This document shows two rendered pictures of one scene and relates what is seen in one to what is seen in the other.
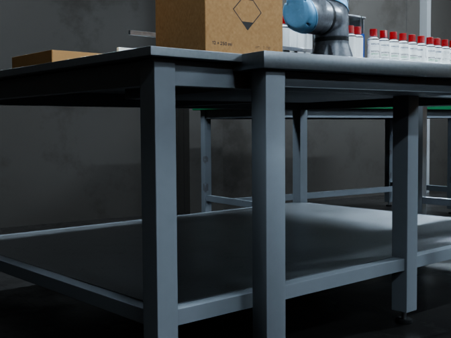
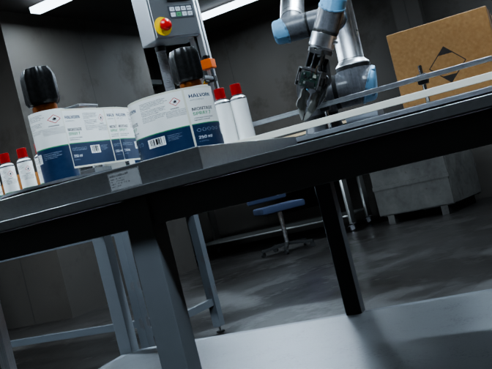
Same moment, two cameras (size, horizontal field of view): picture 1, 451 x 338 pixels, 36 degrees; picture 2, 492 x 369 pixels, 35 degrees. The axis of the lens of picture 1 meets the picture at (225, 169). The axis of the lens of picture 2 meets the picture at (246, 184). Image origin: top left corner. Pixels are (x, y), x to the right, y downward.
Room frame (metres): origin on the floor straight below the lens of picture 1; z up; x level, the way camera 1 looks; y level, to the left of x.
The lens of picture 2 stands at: (3.84, 1.83, 0.78)
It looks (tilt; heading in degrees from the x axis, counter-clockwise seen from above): 0 degrees down; 242
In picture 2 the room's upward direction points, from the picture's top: 14 degrees counter-clockwise
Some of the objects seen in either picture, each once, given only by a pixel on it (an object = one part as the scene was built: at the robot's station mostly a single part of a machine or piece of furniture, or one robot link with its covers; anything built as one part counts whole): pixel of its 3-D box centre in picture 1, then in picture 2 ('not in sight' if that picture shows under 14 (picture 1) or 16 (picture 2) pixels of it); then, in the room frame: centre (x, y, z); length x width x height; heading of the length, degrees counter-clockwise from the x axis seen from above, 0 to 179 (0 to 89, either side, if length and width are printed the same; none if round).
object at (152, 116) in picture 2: not in sight; (176, 127); (3.11, 0.16, 0.95); 0.20 x 0.20 x 0.14
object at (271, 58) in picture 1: (290, 78); not in sight; (2.25, -0.21, 0.81); 0.90 x 0.90 x 0.04; 34
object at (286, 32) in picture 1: (282, 42); (242, 116); (2.72, -0.23, 0.98); 0.05 x 0.05 x 0.20
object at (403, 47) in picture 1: (403, 55); (28, 177); (3.25, -0.83, 0.98); 0.05 x 0.05 x 0.20
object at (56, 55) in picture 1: (76, 63); not in sight; (2.13, 0.45, 0.85); 0.30 x 0.26 x 0.04; 131
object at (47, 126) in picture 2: not in sight; (49, 125); (3.35, -0.03, 1.04); 0.09 x 0.09 x 0.29
